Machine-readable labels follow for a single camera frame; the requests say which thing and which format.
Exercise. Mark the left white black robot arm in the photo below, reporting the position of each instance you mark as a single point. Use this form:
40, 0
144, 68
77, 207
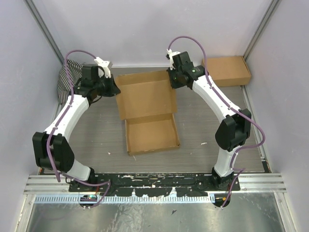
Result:
51, 147

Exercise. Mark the aluminium front frame rail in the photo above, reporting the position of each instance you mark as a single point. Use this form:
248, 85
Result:
251, 182

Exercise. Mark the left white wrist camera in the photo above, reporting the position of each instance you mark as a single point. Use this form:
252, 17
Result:
104, 67

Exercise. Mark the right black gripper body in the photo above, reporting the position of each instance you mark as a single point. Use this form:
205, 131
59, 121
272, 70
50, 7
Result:
175, 79

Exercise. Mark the striped black white cloth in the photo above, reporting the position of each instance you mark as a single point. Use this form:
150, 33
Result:
63, 86

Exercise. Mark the white slotted cable duct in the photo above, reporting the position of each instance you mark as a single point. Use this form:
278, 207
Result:
92, 199

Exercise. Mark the right aluminium corner post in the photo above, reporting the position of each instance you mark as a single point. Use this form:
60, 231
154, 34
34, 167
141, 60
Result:
261, 27

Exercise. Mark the brown cardboard box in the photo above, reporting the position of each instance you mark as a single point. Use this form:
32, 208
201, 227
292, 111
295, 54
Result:
147, 104
229, 71

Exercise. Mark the folded brown cardboard box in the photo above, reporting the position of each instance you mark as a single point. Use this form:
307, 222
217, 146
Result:
229, 71

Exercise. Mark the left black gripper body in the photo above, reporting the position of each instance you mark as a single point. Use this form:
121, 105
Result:
105, 86

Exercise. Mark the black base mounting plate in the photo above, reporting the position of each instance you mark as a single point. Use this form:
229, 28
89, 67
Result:
160, 184

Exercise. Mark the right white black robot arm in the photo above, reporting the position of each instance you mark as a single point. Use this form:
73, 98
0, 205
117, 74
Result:
235, 125

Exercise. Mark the left aluminium corner post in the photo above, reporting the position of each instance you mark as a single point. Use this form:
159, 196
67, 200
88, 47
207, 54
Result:
44, 29

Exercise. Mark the aluminium corner post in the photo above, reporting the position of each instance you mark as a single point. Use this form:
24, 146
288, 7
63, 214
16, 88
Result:
261, 27
44, 29

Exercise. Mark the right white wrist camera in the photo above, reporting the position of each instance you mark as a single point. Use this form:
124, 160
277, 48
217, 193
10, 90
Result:
170, 55

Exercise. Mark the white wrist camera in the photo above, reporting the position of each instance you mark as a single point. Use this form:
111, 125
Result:
170, 55
104, 67

